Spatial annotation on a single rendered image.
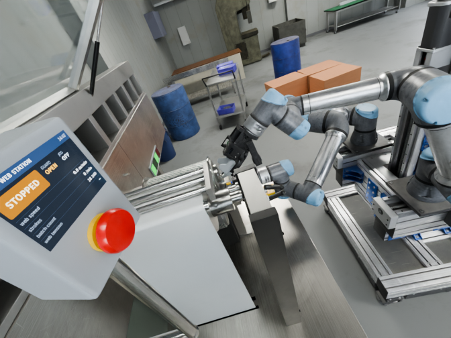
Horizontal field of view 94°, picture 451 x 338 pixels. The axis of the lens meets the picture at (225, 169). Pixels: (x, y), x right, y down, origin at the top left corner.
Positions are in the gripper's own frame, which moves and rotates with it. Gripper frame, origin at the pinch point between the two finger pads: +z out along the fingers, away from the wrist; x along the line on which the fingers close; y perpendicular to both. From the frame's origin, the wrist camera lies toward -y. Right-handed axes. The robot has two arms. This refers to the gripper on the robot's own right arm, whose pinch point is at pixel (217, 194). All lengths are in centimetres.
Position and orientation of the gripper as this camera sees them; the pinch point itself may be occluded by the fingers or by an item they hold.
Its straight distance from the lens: 97.4
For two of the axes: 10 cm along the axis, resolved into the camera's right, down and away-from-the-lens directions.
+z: -9.5, 3.2, 0.4
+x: 1.5, 5.6, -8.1
